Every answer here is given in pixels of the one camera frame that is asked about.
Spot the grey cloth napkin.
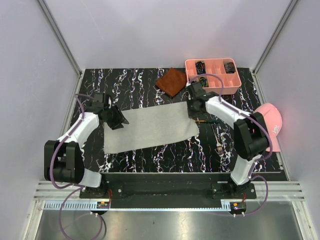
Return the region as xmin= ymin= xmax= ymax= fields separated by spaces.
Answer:
xmin=103 ymin=102 xmax=200 ymax=154

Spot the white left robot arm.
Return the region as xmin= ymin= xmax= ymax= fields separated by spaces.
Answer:
xmin=44 ymin=93 xmax=129 ymax=198

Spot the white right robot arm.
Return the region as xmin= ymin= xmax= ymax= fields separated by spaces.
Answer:
xmin=186 ymin=82 xmax=273 ymax=199

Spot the colourful item in tray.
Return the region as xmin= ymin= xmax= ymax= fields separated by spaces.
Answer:
xmin=198 ymin=76 xmax=209 ymax=88

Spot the gold fork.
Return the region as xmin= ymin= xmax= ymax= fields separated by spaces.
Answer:
xmin=211 ymin=125 xmax=224 ymax=155
xmin=193 ymin=119 xmax=219 ymax=124

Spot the pink compartment organizer tray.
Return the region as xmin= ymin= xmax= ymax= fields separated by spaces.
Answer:
xmin=185 ymin=58 xmax=242 ymax=95

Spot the dark patterned item in tray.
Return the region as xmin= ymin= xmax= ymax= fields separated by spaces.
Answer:
xmin=223 ymin=61 xmax=236 ymax=74

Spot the pink baseball cap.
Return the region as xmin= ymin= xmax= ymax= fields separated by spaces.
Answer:
xmin=254 ymin=103 xmax=283 ymax=152

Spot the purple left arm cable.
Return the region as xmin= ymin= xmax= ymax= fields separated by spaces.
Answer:
xmin=48 ymin=93 xmax=109 ymax=239

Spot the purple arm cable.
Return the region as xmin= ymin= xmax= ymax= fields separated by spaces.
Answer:
xmin=185 ymin=73 xmax=273 ymax=217
xmin=48 ymin=93 xmax=109 ymax=239

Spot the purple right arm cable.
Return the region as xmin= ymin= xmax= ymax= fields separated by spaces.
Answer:
xmin=185 ymin=73 xmax=273 ymax=217

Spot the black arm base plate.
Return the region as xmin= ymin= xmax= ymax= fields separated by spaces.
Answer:
xmin=80 ymin=181 xmax=257 ymax=200

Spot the aluminium frame rail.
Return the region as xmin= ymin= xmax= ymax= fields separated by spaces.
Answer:
xmin=33 ymin=181 xmax=306 ymax=202

